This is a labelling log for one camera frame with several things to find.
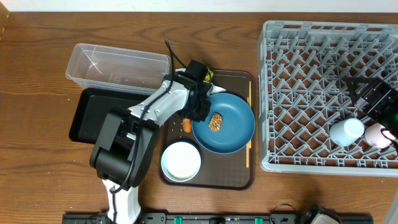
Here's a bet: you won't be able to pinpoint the light blue rice bowl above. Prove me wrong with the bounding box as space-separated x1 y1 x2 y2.
160 141 201 182

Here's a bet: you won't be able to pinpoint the orange carrot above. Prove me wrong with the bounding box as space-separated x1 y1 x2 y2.
182 118 192 133

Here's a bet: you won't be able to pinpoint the crumpled snack wrapper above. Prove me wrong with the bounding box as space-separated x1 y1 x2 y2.
177 68 226 96

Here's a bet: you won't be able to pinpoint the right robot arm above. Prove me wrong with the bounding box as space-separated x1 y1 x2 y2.
346 78 397 151

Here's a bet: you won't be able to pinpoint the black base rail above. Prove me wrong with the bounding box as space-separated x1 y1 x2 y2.
61 213 374 224

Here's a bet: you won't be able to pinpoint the wooden chopsticks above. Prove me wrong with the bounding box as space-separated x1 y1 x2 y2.
245 80 252 168

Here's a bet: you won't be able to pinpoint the black plastic tray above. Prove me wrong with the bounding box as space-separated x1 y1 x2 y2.
69 88 148 144

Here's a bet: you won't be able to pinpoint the clear plastic bin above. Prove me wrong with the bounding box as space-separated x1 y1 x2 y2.
65 43 170 95

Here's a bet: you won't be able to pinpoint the dark blue plate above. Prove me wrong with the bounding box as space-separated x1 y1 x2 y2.
192 93 256 154

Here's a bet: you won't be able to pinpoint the pink cup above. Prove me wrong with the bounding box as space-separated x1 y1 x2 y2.
364 123 391 149

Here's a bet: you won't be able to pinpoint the brown food piece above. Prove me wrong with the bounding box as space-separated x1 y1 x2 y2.
209 113 223 132

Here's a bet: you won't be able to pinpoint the brown serving tray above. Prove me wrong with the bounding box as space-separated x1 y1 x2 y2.
159 70 256 190

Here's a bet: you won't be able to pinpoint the light blue cup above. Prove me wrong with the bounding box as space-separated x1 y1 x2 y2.
330 118 364 146

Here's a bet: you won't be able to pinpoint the grey dishwasher rack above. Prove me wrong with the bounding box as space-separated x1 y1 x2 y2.
257 21 397 177

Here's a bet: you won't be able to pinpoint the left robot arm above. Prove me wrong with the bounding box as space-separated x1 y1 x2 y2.
90 78 214 223

